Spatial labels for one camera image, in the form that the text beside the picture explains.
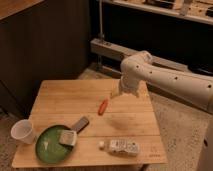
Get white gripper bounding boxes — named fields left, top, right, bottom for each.
left=110, top=75, right=140, bottom=98

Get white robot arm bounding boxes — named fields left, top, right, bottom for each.
left=110, top=51, right=213, bottom=114

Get wooden table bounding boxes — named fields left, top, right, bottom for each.
left=11, top=78, right=168, bottom=169

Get clear plastic water bottle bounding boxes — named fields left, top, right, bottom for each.
left=99, top=139, right=140, bottom=157

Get grey sponge block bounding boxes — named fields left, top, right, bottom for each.
left=59, top=130, right=77, bottom=146

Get dark wooden cabinet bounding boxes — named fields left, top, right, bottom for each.
left=0, top=0, right=90, bottom=117

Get green frying pan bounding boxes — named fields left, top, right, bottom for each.
left=35, top=117, right=89, bottom=164

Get clear plastic cup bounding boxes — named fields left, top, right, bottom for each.
left=10, top=119, right=36, bottom=144

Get grey metal shelf frame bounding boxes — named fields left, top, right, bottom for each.
left=89, top=0, right=213, bottom=84

